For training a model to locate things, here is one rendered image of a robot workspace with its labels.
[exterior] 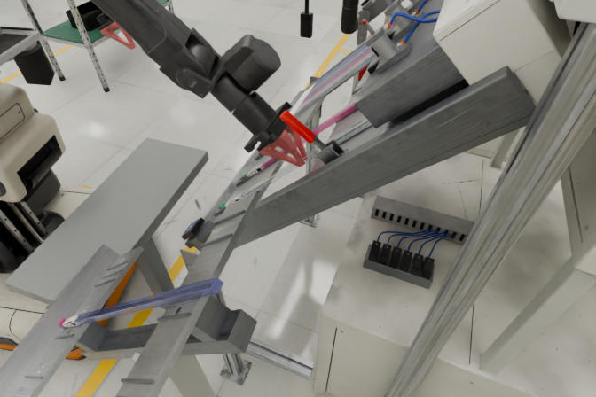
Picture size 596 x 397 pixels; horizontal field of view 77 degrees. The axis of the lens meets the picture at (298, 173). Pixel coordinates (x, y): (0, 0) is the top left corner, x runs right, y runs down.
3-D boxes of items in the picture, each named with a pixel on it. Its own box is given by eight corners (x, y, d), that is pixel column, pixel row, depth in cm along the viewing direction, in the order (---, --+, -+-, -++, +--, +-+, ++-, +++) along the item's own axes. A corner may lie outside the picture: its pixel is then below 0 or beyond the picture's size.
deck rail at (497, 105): (209, 259, 86) (189, 242, 85) (214, 252, 88) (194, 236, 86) (540, 120, 37) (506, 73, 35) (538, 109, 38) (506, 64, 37)
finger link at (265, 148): (324, 141, 68) (288, 105, 66) (309, 166, 64) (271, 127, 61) (301, 156, 73) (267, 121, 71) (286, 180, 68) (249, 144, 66)
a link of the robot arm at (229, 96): (215, 79, 66) (199, 92, 62) (237, 54, 62) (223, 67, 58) (243, 107, 68) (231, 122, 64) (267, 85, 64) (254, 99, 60)
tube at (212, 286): (64, 329, 70) (58, 325, 70) (69, 322, 71) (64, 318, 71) (218, 294, 39) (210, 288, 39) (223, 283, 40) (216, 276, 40)
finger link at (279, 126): (322, 144, 68) (286, 107, 65) (308, 170, 63) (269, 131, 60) (299, 159, 72) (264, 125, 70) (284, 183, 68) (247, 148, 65)
